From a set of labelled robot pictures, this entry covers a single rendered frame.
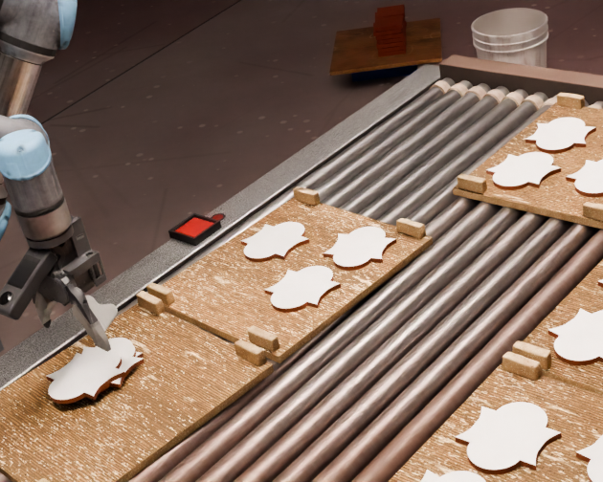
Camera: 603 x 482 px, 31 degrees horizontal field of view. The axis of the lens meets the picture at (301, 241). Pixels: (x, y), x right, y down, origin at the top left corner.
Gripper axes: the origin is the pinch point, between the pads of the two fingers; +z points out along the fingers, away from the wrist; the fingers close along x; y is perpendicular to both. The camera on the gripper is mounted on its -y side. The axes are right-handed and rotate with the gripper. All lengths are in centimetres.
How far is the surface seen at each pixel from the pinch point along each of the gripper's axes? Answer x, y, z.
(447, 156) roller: -12, 93, 11
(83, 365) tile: 1.9, 1.4, 6.4
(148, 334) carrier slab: 1.2, 15.2, 9.1
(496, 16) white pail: 95, 295, 68
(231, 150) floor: 179, 212, 102
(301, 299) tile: -18.5, 33.6, 8.2
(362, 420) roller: -43.5, 15.6, 11.7
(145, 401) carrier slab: -11.5, 1.7, 9.2
